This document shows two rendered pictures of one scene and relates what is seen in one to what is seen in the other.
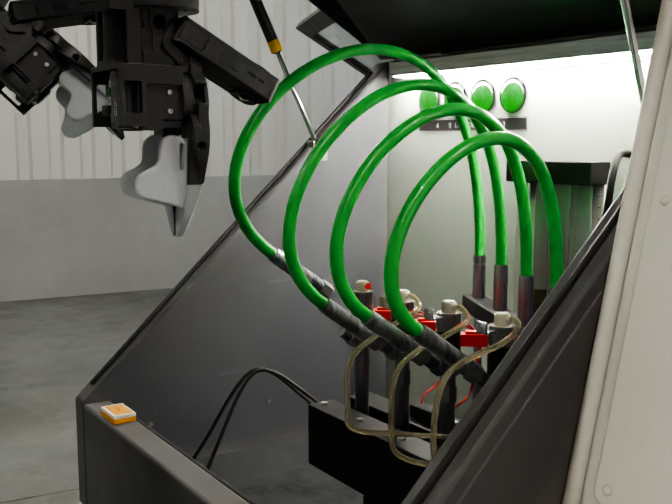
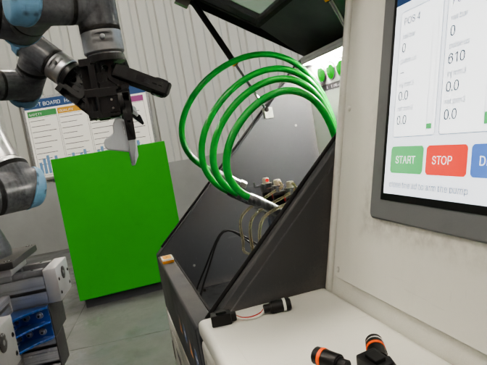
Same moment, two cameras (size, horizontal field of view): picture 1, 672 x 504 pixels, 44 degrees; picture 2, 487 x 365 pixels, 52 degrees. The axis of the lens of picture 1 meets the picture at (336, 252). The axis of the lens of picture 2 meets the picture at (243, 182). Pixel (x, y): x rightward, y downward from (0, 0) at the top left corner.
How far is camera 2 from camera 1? 39 cm
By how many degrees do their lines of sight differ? 20
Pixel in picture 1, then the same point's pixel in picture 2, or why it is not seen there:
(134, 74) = (92, 94)
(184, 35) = (115, 72)
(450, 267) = not seen: hidden behind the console
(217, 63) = (135, 81)
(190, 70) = (120, 87)
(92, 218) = not seen: hidden behind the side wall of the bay
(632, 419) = (343, 229)
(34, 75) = not seen: hidden behind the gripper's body
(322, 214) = (275, 147)
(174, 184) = (123, 141)
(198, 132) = (125, 115)
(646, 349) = (346, 190)
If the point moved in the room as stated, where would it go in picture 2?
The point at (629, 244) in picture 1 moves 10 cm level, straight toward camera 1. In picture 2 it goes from (342, 135) to (311, 143)
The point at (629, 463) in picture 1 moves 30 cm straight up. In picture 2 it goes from (343, 253) to (314, 59)
